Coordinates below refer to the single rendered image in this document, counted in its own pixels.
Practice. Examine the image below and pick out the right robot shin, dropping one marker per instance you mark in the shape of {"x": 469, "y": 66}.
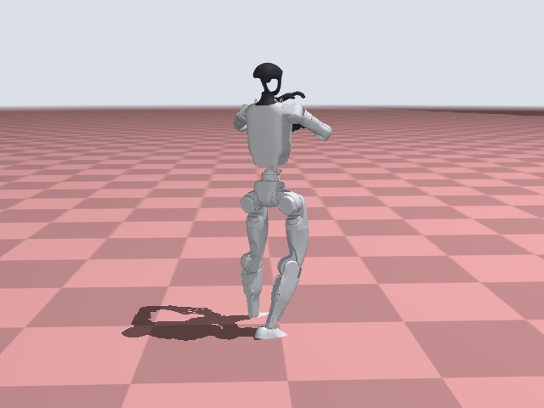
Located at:
{"x": 283, "y": 289}

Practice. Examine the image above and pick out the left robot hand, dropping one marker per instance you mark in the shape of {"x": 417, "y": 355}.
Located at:
{"x": 289, "y": 96}

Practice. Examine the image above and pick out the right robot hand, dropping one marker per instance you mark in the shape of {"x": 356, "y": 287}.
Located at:
{"x": 296, "y": 127}

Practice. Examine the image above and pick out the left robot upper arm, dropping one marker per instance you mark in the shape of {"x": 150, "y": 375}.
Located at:
{"x": 240, "y": 122}

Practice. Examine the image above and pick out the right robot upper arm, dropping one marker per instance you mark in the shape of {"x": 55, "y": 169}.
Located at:
{"x": 297, "y": 114}

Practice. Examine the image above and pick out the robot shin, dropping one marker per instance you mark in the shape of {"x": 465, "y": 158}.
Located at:
{"x": 252, "y": 283}
{"x": 283, "y": 289}

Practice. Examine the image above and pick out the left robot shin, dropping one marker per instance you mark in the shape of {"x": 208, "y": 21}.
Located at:
{"x": 252, "y": 283}

